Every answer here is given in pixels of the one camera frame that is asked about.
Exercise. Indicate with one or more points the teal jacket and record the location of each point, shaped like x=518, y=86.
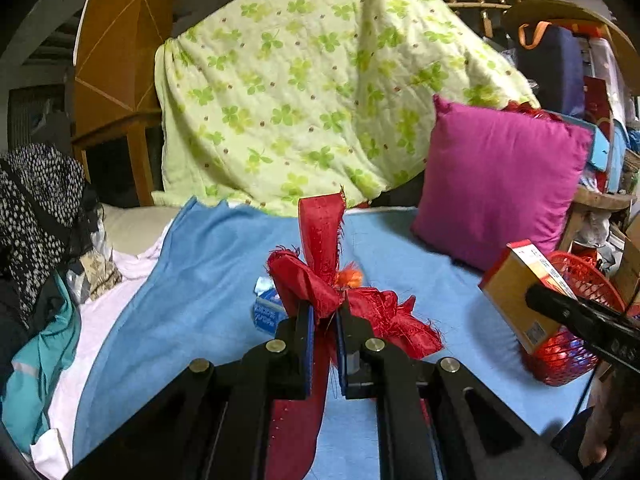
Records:
x=37, y=367

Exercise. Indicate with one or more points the red foil bundle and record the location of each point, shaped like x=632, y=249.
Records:
x=526, y=109

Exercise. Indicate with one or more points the light blue fashion box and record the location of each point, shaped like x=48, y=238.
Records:
x=600, y=145

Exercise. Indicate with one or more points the orange wrapper bundle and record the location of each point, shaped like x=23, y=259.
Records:
x=349, y=277

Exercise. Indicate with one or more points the navy blue bag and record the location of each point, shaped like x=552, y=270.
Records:
x=550, y=55

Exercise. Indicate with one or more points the magenta pillow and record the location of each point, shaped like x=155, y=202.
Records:
x=494, y=177

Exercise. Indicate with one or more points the black white dotted cloth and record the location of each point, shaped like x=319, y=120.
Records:
x=48, y=213

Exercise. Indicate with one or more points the blue white small box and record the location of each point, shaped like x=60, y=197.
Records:
x=268, y=311

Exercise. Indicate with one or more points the orange wooden cabinet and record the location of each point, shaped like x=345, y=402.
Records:
x=114, y=90

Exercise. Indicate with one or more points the wooden bench table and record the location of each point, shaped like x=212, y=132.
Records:
x=589, y=202

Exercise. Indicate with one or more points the light blue tissue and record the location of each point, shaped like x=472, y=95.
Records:
x=262, y=285

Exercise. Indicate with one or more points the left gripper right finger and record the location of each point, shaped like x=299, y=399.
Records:
x=354, y=371

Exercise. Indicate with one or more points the green clover quilt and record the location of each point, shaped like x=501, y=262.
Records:
x=269, y=101

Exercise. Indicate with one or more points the red ribbon bow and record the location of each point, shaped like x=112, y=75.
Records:
x=308, y=275

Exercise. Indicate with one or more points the blue fleece blanket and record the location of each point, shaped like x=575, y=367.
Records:
x=197, y=303

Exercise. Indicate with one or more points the red white medicine box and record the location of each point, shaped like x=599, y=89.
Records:
x=521, y=266

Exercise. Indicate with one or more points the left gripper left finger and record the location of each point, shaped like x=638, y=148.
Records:
x=294, y=369

